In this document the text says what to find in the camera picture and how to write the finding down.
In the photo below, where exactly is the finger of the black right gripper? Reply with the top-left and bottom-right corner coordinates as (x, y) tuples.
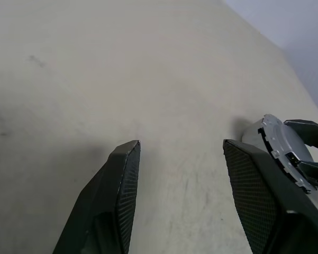
(283, 119), (318, 153)
(296, 158), (318, 191)

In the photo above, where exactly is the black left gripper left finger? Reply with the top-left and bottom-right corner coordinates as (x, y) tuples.
(52, 140), (141, 254)

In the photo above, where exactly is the round grey motor housing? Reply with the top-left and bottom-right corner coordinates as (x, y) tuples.
(257, 113), (318, 195)

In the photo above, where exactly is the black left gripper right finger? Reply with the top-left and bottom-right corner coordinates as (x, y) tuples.
(222, 139), (318, 254)

